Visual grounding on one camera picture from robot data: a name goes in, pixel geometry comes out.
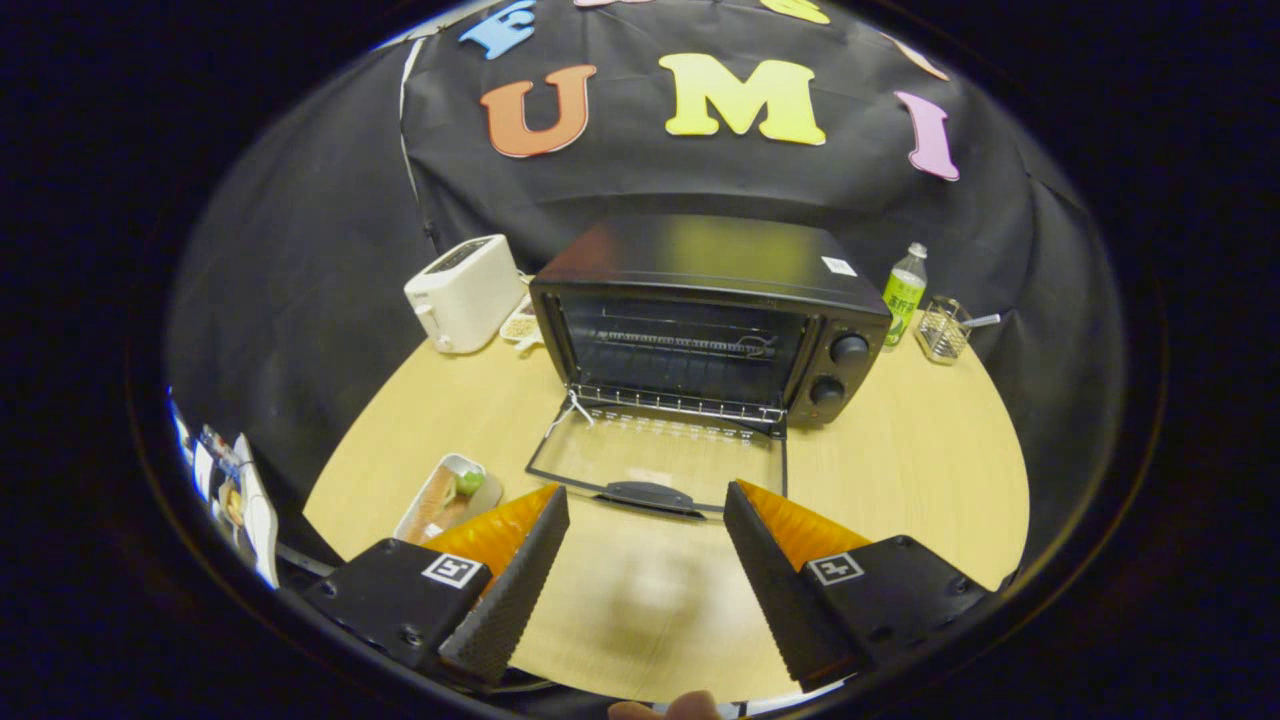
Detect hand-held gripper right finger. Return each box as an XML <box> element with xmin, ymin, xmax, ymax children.
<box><xmin>723</xmin><ymin>480</ymin><xmax>1001</xmax><ymax>693</ymax></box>

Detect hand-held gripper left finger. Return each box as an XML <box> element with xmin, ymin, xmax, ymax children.
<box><xmin>300</xmin><ymin>485</ymin><xmax>571</xmax><ymax>691</ymax></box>

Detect toast sandwich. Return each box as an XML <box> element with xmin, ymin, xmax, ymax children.
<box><xmin>405</xmin><ymin>465</ymin><xmax>486</xmax><ymax>541</ymax></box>

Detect black toaster oven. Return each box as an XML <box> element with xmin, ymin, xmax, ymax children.
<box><xmin>525</xmin><ymin>213</ymin><xmax>893</xmax><ymax>521</ymax></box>

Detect small plate with food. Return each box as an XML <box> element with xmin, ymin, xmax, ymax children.
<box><xmin>499</xmin><ymin>295</ymin><xmax>546</xmax><ymax>353</ymax></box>

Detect white bread toaster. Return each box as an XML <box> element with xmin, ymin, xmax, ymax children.
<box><xmin>404</xmin><ymin>234</ymin><xmax>528</xmax><ymax>355</ymax></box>

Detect white rectangular tray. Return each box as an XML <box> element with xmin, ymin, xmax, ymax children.
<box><xmin>393</xmin><ymin>453</ymin><xmax>504</xmax><ymax>546</ymax></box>

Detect green label drink bottle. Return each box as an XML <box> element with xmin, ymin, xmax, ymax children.
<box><xmin>881</xmin><ymin>242</ymin><xmax>929</xmax><ymax>348</ymax></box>

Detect wire mesh holder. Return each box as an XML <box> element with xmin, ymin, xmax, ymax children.
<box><xmin>915</xmin><ymin>296</ymin><xmax>973</xmax><ymax>364</ymax></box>

